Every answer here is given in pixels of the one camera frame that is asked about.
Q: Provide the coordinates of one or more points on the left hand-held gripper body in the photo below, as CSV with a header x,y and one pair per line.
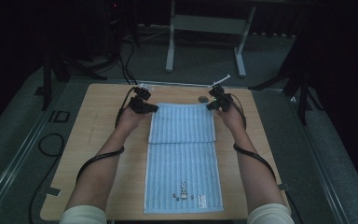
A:
x,y
140,99

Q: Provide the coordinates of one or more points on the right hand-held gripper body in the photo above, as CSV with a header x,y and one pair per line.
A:
x,y
223,99

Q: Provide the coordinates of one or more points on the light blue striped towel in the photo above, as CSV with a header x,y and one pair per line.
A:
x,y
183,161

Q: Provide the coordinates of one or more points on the person's right hand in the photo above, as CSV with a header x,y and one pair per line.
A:
x,y
233,119

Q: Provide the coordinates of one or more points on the person's left hand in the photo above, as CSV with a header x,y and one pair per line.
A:
x,y
130,121

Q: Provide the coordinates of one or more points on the round grey table grommet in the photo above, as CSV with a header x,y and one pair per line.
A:
x,y
203,99

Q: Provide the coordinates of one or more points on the thin white strip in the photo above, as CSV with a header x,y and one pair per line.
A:
x,y
180,83

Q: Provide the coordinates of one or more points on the black tripod stand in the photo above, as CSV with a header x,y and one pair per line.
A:
x,y
303,102
47,81

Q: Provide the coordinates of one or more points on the dark equipment rack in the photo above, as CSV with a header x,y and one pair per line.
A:
x,y
115,18

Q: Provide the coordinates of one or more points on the grey tape piece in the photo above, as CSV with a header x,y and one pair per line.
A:
x,y
53,191
283,187

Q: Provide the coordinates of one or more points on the person's right white sleeve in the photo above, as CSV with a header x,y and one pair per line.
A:
x,y
270,215

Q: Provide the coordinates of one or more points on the person's white sleeve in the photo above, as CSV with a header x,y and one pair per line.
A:
x,y
270,215
84,216

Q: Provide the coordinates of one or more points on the person's left white sleeve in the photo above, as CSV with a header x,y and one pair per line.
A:
x,y
84,216

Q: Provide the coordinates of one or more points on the white metal table frame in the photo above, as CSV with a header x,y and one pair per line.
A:
x,y
209,24

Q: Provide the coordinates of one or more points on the metal floor rail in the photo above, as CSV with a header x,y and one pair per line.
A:
x,y
318,158
18,155

